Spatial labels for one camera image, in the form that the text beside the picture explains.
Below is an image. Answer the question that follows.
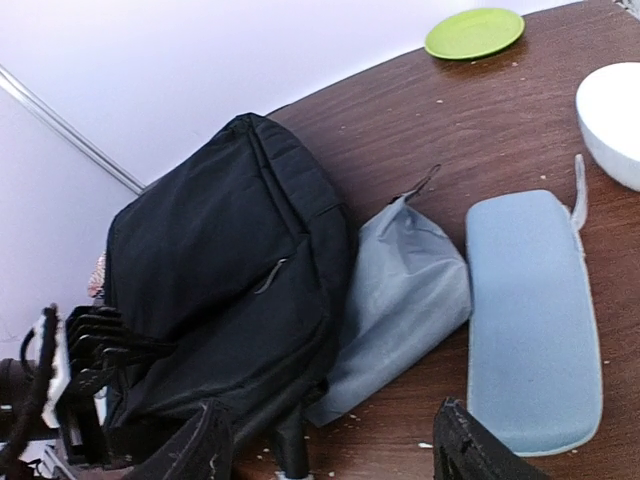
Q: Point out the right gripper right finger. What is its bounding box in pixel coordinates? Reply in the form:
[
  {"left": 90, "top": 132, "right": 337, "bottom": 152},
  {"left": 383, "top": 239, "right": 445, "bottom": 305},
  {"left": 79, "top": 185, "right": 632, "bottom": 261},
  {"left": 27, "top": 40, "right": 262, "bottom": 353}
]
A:
[{"left": 433, "top": 397, "right": 550, "bottom": 480}]

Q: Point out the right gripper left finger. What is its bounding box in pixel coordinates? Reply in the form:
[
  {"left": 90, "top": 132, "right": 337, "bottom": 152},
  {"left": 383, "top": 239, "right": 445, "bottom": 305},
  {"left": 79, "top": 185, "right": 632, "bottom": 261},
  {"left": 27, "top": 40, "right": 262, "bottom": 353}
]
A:
[{"left": 123, "top": 400, "right": 233, "bottom": 480}]

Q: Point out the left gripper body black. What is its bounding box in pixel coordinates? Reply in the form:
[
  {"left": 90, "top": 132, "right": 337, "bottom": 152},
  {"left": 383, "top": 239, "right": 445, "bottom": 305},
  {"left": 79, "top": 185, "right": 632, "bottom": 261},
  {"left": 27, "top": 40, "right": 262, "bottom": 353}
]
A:
[{"left": 52, "top": 305, "right": 176, "bottom": 469}]

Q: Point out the black backpack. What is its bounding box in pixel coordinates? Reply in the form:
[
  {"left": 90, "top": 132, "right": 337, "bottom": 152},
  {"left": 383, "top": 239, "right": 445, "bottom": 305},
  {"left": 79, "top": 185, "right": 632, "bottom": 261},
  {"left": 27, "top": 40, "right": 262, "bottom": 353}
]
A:
[{"left": 104, "top": 113, "right": 357, "bottom": 478}]

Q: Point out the patterned pink bowl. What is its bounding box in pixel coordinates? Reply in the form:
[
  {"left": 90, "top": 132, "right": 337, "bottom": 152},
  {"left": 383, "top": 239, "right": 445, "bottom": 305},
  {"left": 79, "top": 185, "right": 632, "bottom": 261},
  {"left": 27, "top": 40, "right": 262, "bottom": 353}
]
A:
[{"left": 87, "top": 252, "right": 106, "bottom": 299}]

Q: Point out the blue glasses case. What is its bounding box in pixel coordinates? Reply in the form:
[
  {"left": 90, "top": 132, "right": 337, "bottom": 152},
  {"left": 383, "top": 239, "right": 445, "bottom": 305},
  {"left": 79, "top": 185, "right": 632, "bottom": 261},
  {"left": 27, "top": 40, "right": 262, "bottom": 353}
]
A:
[{"left": 466, "top": 157, "right": 604, "bottom": 457}]

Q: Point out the grey cloth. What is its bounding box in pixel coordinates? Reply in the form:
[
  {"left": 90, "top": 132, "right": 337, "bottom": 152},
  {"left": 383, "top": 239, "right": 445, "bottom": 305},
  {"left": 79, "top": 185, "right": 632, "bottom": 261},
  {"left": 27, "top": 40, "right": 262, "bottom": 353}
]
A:
[{"left": 305, "top": 165, "right": 472, "bottom": 427}]

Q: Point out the white ribbed bowl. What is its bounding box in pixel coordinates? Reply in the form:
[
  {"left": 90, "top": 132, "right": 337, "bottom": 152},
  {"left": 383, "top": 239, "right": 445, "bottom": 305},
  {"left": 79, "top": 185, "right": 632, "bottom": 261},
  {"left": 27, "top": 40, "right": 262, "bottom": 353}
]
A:
[{"left": 575, "top": 62, "right": 639, "bottom": 191}]

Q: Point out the green plate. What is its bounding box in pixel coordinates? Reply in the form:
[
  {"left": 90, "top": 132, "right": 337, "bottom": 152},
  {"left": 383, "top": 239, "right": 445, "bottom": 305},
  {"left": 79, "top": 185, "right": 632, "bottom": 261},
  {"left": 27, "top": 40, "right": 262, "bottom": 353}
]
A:
[{"left": 424, "top": 8, "right": 525, "bottom": 61}]

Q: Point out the left black cable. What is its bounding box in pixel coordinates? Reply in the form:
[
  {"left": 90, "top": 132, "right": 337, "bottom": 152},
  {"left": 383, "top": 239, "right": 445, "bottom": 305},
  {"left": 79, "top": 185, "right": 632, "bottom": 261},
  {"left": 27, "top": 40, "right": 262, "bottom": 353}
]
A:
[{"left": 0, "top": 304, "right": 59, "bottom": 466}]

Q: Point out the left aluminium frame post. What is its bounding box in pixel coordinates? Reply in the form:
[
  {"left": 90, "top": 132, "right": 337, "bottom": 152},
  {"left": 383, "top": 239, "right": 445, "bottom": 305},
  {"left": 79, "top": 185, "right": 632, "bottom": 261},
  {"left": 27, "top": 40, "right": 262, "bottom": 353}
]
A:
[{"left": 1, "top": 66, "right": 146, "bottom": 195}]

